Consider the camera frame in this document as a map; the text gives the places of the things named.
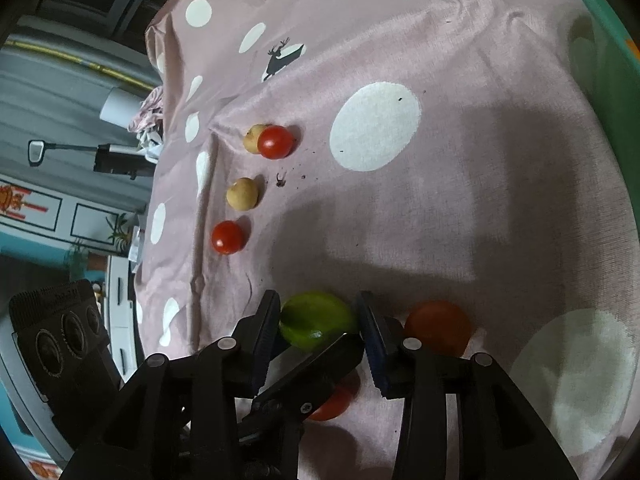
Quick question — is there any pink floral cloth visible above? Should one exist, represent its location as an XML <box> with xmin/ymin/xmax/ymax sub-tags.
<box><xmin>129</xmin><ymin>87</ymin><xmax>166</xmax><ymax>135</ymax></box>

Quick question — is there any green potted plant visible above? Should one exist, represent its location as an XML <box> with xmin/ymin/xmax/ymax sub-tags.
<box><xmin>107</xmin><ymin>212</ymin><xmax>138</xmax><ymax>256</ymax></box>

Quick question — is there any green bowl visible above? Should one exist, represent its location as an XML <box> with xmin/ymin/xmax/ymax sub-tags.
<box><xmin>575</xmin><ymin>0</ymin><xmax>640</xmax><ymax>186</ymax></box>

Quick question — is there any yellow striped pole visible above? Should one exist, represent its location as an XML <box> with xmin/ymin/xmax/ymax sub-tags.
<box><xmin>5</xmin><ymin>40</ymin><xmax>156</xmax><ymax>86</ymax></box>

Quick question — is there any red wall decoration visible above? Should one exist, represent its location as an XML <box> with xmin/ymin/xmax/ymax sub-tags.
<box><xmin>0</xmin><ymin>182</ymin><xmax>51</xmax><ymax>221</ymax></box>

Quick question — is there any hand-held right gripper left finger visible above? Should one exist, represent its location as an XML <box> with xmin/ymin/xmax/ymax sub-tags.
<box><xmin>60</xmin><ymin>290</ymin><xmax>281</xmax><ymax>480</ymax></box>

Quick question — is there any white paper roll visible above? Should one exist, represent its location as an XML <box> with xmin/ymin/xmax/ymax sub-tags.
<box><xmin>100</xmin><ymin>87</ymin><xmax>143</xmax><ymax>128</ymax></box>

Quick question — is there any green lime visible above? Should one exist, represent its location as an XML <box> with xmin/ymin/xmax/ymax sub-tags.
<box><xmin>278</xmin><ymin>292</ymin><xmax>360</xmax><ymax>352</ymax></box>

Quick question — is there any pink polka-dot blanket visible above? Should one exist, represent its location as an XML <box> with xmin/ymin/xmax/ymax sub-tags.
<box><xmin>132</xmin><ymin>0</ymin><xmax>640</xmax><ymax>480</ymax></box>

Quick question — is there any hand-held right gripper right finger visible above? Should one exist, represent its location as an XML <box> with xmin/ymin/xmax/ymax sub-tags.
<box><xmin>356</xmin><ymin>291</ymin><xmax>566</xmax><ymax>480</ymax></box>

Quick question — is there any red tomato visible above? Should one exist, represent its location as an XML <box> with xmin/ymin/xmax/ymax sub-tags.
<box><xmin>257</xmin><ymin>125</ymin><xmax>295</xmax><ymax>160</ymax></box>
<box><xmin>211</xmin><ymin>220</ymin><xmax>246</xmax><ymax>256</ymax></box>
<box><xmin>307</xmin><ymin>370</ymin><xmax>361</xmax><ymax>422</ymax></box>
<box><xmin>404</xmin><ymin>301</ymin><xmax>473</xmax><ymax>358</ymax></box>

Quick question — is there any white cabinet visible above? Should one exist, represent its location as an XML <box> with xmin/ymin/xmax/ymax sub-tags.
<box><xmin>102</xmin><ymin>255</ymin><xmax>146</xmax><ymax>376</ymax></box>

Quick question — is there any black device with handle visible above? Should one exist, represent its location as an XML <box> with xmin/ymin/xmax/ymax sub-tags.
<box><xmin>27</xmin><ymin>139</ymin><xmax>153</xmax><ymax>180</ymax></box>

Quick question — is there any tan longan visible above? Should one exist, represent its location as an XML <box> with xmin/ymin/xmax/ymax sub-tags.
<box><xmin>244</xmin><ymin>124</ymin><xmax>271</xmax><ymax>153</ymax></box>
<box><xmin>226</xmin><ymin>177</ymin><xmax>260</xmax><ymax>211</ymax></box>

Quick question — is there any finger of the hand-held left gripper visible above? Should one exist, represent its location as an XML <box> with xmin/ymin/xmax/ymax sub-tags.
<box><xmin>245</xmin><ymin>332</ymin><xmax>365</xmax><ymax>441</ymax></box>

